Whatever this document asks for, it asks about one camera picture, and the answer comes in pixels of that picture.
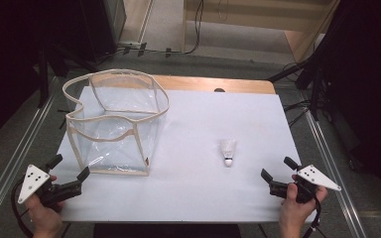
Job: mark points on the light wooden furniture frame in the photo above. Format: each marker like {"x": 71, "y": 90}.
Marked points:
{"x": 261, "y": 20}

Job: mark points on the dark table grommet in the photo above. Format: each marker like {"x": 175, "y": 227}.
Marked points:
{"x": 219, "y": 90}

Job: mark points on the black cabinet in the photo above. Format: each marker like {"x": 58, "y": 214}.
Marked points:
{"x": 96, "y": 29}

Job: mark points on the white shuttlecock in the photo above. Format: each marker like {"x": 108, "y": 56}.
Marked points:
{"x": 228, "y": 152}

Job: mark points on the clear plastic bag beige trim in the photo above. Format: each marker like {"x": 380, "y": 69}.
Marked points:
{"x": 119, "y": 155}

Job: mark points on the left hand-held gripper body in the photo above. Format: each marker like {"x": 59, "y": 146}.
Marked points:
{"x": 33, "y": 181}

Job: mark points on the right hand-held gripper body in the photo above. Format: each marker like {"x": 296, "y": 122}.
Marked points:
{"x": 314, "y": 177}

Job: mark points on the wooden table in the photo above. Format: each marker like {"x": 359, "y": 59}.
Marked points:
{"x": 211, "y": 84}

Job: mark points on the black metal stand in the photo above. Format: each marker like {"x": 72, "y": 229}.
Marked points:
{"x": 315, "y": 89}

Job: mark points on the person's right hand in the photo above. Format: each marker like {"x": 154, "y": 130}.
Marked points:
{"x": 296, "y": 214}

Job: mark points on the metal floor rail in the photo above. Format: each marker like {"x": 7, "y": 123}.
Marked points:
{"x": 13, "y": 162}
{"x": 334, "y": 172}

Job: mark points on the person's left hand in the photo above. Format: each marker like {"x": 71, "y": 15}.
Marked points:
{"x": 44, "y": 218}

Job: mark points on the white table cover sheet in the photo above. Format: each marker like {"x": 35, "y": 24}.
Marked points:
{"x": 205, "y": 191}

